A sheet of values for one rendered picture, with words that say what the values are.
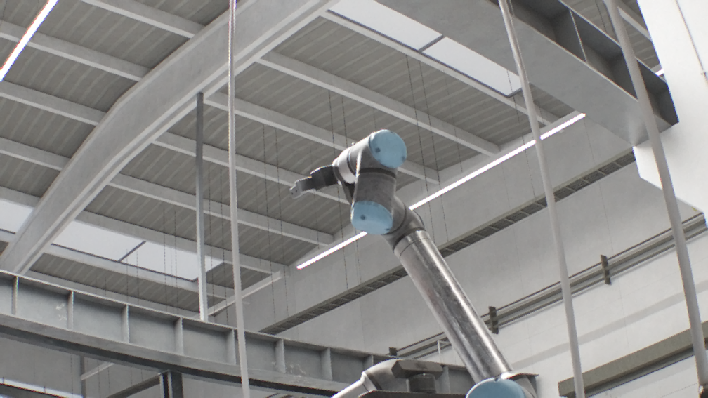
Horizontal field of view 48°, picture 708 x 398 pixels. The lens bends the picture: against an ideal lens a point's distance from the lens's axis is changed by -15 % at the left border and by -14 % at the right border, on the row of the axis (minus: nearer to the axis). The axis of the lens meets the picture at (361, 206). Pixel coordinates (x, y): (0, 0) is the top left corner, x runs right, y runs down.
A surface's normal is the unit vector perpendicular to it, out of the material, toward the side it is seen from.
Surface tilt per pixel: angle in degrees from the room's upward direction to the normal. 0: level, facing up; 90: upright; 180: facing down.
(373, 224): 166
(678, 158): 90
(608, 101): 180
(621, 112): 180
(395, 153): 96
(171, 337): 90
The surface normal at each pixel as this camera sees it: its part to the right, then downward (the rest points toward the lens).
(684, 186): -0.73, -0.23
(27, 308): 0.67, -0.38
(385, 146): 0.51, -0.32
